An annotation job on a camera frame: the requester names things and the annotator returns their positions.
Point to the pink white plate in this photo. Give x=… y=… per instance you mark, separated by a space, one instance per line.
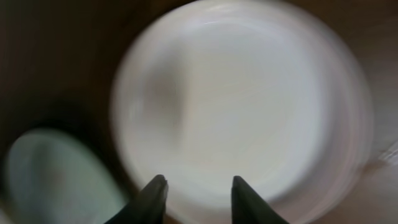
x=258 y=89

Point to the pale green plate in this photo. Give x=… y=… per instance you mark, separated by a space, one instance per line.
x=52 y=177

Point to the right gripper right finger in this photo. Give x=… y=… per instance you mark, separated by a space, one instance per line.
x=247 y=206

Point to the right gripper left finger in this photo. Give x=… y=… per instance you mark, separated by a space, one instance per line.
x=148 y=207

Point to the brown serving tray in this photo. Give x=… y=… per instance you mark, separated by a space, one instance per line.
x=58 y=60

